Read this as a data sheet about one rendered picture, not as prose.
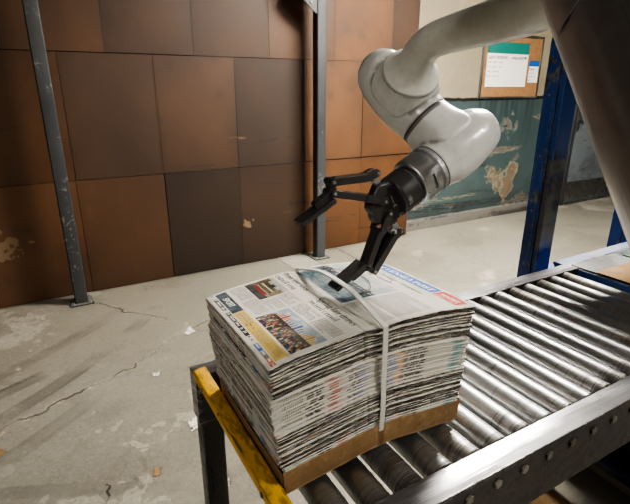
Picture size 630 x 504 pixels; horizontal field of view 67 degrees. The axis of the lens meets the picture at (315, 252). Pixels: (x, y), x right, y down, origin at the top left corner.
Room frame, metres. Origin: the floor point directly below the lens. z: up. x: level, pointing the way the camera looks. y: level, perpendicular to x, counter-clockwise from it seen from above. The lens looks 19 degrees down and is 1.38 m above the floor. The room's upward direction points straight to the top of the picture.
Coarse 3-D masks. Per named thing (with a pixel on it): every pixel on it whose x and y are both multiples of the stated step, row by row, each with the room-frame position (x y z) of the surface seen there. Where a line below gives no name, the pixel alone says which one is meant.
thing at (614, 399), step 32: (576, 416) 0.75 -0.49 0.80; (608, 416) 0.76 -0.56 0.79; (512, 448) 0.66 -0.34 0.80; (544, 448) 0.67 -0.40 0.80; (576, 448) 0.72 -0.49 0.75; (608, 448) 0.78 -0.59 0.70; (448, 480) 0.59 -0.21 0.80; (480, 480) 0.59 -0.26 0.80; (512, 480) 0.63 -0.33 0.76; (544, 480) 0.68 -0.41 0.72
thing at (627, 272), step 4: (624, 264) 1.56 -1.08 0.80; (628, 264) 1.57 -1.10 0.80; (608, 268) 1.52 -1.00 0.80; (612, 268) 1.53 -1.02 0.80; (616, 268) 1.53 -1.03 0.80; (620, 268) 1.53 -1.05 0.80; (624, 268) 1.53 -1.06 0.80; (628, 268) 1.53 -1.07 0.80; (600, 272) 1.49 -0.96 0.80; (604, 272) 1.49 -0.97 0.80; (608, 272) 1.49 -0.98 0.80; (612, 272) 1.49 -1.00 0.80; (616, 272) 1.49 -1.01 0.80; (620, 272) 1.49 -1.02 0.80; (624, 272) 1.49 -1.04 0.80; (628, 272) 1.49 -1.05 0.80; (612, 276) 1.45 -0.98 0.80; (616, 276) 1.45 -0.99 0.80; (620, 276) 1.45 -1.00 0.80; (624, 276) 1.45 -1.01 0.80; (628, 276) 1.45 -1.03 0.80; (624, 280) 1.42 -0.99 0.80; (628, 280) 1.42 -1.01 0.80
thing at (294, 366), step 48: (240, 288) 0.82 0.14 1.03; (288, 288) 0.80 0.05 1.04; (240, 336) 0.65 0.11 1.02; (288, 336) 0.63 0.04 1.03; (336, 336) 0.62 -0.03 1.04; (240, 384) 0.68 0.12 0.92; (288, 384) 0.57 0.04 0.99; (336, 384) 0.61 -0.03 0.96; (288, 432) 0.57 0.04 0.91; (336, 432) 0.61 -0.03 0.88
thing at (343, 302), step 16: (288, 272) 0.88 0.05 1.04; (304, 272) 0.88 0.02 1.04; (320, 288) 0.80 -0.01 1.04; (336, 304) 0.73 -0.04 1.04; (352, 304) 0.73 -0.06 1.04; (352, 320) 0.67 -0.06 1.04; (368, 320) 0.68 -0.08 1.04; (384, 320) 0.67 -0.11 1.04; (400, 320) 0.67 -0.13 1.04; (368, 336) 0.64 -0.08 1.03; (368, 352) 0.64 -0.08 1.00; (368, 368) 0.64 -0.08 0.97; (368, 384) 0.64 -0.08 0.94; (368, 400) 0.64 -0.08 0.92; (368, 416) 0.64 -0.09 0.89
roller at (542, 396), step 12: (468, 348) 1.00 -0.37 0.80; (468, 360) 0.98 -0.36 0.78; (480, 360) 0.95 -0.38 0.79; (492, 360) 0.94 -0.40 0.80; (492, 372) 0.92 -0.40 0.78; (504, 372) 0.90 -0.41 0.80; (516, 372) 0.89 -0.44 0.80; (516, 384) 0.87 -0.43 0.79; (528, 384) 0.85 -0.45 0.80; (540, 384) 0.85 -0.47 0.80; (528, 396) 0.84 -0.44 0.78; (540, 396) 0.82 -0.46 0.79; (552, 396) 0.81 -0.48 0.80; (552, 408) 0.79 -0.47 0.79
